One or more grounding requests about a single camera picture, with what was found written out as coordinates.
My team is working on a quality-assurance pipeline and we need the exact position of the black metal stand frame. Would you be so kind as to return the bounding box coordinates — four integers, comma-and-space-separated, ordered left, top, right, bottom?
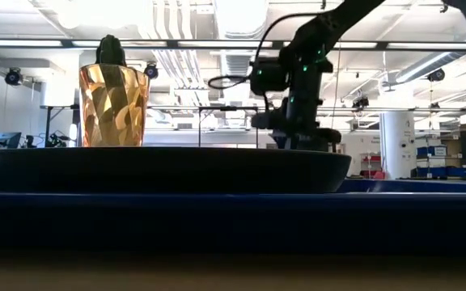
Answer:
197, 105, 260, 149

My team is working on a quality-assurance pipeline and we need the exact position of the open laptop screen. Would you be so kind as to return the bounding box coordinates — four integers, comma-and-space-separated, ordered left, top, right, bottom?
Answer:
0, 131, 23, 150

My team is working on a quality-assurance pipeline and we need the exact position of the red shelf rack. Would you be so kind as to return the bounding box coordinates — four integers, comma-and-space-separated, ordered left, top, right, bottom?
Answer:
359, 152, 387, 180

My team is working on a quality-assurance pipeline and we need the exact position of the black-legged background table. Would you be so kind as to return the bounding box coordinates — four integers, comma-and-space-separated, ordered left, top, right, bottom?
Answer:
40, 103, 81, 149

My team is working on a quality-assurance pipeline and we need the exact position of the amber faceted plastic cup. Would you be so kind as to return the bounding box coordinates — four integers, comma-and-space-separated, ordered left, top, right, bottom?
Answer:
78, 63, 151, 148

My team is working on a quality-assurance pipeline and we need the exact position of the blue labelled storage bin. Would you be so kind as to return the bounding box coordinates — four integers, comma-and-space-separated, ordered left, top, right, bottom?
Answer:
416, 145, 448, 158

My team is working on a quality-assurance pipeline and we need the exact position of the blue plastic tray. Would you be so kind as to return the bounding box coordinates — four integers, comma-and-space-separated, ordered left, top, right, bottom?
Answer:
0, 179, 466, 254

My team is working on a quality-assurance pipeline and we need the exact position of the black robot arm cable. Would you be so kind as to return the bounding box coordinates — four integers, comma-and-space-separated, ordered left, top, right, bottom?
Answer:
207, 11, 327, 91

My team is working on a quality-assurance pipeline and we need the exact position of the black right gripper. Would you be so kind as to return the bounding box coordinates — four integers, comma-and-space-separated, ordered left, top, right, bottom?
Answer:
252, 96, 342, 152

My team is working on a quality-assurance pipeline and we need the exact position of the tall green cactus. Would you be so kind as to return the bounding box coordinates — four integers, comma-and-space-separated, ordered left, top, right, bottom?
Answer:
95, 34, 128, 67

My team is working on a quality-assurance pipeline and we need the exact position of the dark round plate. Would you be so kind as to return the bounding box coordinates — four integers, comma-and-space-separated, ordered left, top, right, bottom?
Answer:
0, 145, 353, 195

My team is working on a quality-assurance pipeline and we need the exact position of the black ceiling-mounted camera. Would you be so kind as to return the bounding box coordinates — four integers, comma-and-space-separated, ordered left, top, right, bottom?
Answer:
426, 67, 447, 83
351, 95, 371, 110
4, 67, 24, 87
143, 62, 160, 81

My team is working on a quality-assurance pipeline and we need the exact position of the white round pillar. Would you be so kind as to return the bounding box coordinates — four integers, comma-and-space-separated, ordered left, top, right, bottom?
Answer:
379, 111, 417, 180

